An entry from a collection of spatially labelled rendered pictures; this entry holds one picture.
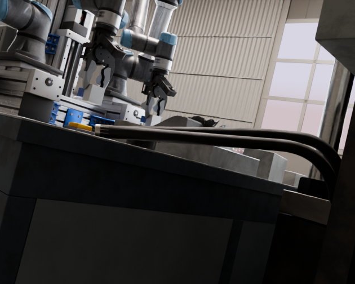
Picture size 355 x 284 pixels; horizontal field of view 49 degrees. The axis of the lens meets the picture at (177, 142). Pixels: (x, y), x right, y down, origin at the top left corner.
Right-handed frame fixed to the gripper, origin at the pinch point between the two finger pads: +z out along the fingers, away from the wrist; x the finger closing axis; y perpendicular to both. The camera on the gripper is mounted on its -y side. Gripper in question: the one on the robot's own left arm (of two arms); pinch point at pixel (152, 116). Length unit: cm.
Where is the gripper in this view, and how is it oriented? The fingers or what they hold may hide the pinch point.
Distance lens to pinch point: 165.6
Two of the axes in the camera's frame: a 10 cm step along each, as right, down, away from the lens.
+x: -6.9, -1.3, -7.2
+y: -6.9, -2.1, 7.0
